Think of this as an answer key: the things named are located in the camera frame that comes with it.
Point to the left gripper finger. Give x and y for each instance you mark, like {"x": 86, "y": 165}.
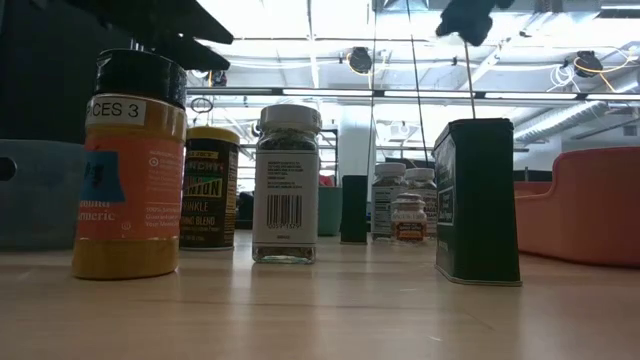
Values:
{"x": 170, "y": 20}
{"x": 205, "y": 59}

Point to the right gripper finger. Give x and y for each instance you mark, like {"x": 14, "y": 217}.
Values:
{"x": 470, "y": 20}

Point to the crunchy onion jar yellow lid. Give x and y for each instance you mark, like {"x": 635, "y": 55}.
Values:
{"x": 210, "y": 200}

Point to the bagel seasoning jar white lid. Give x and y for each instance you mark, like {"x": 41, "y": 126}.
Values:
{"x": 426, "y": 187}
{"x": 384, "y": 200}
{"x": 285, "y": 190}

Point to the turmeric jar with white sticker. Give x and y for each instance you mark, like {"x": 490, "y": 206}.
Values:
{"x": 130, "y": 200}

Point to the dark green spice tin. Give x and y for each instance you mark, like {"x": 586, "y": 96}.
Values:
{"x": 480, "y": 210}
{"x": 354, "y": 210}

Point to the small glass spice jar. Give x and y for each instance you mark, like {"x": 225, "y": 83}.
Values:
{"x": 409, "y": 220}

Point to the black ceiling spotlight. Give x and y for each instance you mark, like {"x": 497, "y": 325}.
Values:
{"x": 588, "y": 64}
{"x": 360, "y": 61}

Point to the ceiling light bar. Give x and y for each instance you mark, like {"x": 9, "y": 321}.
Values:
{"x": 325, "y": 92}

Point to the black curtain partition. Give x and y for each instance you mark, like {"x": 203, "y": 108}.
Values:
{"x": 40, "y": 75}

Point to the white pillar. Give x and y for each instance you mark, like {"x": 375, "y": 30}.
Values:
{"x": 356, "y": 140}

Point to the person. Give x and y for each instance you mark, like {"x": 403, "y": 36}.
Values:
{"x": 327, "y": 181}

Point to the teal plastic bin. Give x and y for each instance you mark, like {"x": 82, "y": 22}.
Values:
{"x": 330, "y": 212}

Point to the grey translucent plastic bin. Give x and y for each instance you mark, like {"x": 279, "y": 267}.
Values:
{"x": 40, "y": 200}

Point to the orange plastic bin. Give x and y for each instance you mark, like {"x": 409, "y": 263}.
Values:
{"x": 590, "y": 215}

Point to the silver ventilation duct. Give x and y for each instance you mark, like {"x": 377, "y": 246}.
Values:
{"x": 560, "y": 122}

